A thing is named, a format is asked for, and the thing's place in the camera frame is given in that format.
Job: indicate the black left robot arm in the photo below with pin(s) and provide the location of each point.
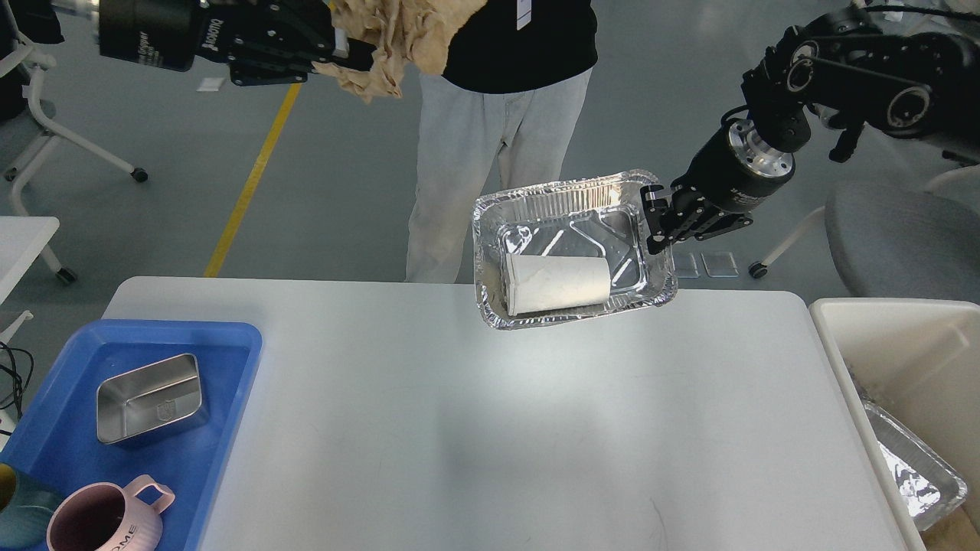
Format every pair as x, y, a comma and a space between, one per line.
76, 6

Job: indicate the clear floor plate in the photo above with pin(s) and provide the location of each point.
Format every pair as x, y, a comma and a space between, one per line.
686, 266
720, 265

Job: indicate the pink ribbed HOME mug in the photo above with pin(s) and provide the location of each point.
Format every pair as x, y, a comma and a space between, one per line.
106, 516

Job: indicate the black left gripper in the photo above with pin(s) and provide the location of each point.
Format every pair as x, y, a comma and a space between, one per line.
264, 42

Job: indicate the clear floor plate left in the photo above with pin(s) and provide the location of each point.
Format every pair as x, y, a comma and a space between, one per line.
686, 266

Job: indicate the beige plastic bin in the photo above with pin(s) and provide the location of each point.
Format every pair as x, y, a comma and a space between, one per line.
919, 360

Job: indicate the aluminium foil tray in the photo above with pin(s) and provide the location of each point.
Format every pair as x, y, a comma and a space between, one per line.
589, 217

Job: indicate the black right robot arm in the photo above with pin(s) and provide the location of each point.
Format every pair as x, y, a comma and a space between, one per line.
843, 67

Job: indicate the brown paper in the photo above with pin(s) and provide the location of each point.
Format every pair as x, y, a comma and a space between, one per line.
401, 33

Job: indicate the white side table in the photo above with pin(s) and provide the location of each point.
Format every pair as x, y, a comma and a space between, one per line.
23, 240

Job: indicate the blue plastic tray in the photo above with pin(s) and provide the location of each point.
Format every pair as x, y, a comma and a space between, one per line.
55, 441

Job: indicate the white paper cup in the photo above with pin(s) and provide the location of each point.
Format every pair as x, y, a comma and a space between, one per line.
546, 283

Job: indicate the stainless steel rectangular box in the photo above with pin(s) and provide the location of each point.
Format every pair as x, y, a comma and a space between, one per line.
151, 403

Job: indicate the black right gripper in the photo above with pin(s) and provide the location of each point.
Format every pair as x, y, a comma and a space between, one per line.
735, 171

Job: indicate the clear floor plate right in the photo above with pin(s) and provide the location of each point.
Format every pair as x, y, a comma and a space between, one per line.
720, 265

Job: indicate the person in white trousers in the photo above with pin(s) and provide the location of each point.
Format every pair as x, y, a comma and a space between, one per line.
509, 97

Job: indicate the white chair left background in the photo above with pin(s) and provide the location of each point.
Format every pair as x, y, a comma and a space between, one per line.
44, 133

